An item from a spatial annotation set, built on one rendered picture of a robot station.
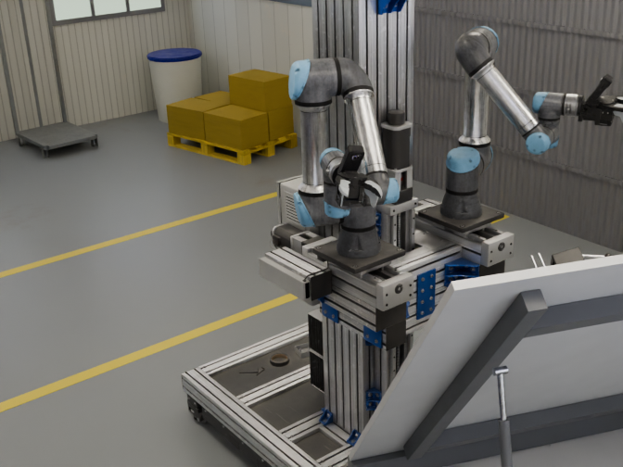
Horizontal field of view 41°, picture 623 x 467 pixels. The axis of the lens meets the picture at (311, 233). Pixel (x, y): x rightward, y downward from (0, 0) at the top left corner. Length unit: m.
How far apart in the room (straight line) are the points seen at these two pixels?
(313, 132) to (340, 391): 1.24
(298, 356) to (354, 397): 0.74
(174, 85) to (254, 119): 1.56
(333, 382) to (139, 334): 1.65
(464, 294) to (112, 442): 2.76
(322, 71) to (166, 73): 6.24
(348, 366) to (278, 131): 4.57
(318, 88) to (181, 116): 5.39
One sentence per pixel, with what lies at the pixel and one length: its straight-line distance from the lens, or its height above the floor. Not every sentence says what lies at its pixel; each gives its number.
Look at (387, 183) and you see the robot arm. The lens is 2.45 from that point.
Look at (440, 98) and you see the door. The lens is 6.53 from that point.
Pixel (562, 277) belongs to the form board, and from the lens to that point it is 1.54.
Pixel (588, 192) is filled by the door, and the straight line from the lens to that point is 5.83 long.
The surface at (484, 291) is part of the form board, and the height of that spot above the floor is 1.66.
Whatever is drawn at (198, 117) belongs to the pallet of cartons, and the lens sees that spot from 7.73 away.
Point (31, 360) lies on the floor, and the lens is 4.75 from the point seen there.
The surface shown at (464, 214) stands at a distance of 3.06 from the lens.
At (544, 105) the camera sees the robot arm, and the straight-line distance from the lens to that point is 3.05.
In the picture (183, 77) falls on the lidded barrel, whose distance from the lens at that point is 8.74.
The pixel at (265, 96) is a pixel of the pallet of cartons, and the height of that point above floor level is 0.54.
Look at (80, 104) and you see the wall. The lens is 9.11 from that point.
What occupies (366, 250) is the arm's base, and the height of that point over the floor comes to 1.19.
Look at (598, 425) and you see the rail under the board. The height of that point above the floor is 0.83.
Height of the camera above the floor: 2.32
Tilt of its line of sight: 23 degrees down
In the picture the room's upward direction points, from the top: 2 degrees counter-clockwise
